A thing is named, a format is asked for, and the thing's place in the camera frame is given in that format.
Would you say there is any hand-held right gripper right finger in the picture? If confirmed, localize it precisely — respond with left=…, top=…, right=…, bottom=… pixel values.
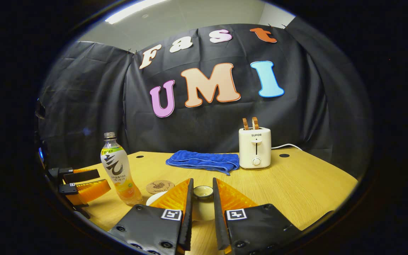
left=212, top=178, right=302, bottom=255

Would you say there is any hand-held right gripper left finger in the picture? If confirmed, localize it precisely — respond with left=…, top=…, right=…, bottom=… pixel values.
left=108, top=178, right=194, bottom=255

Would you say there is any clear water bottle orange drink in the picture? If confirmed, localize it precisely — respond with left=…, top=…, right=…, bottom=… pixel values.
left=100, top=132, right=143, bottom=206

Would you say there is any cream teacup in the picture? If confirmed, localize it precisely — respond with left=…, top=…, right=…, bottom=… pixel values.
left=146, top=191, right=169, bottom=206

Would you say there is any round wooden coaster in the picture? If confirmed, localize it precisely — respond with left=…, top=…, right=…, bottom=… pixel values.
left=146, top=180, right=175, bottom=195

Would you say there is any blue towel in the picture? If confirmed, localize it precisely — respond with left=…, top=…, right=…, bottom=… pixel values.
left=165, top=150, right=240, bottom=176

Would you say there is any white toaster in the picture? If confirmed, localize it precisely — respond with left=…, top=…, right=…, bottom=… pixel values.
left=239, top=127, right=272, bottom=169

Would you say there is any white power cable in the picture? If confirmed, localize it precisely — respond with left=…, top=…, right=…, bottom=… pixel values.
left=271, top=143, right=302, bottom=152

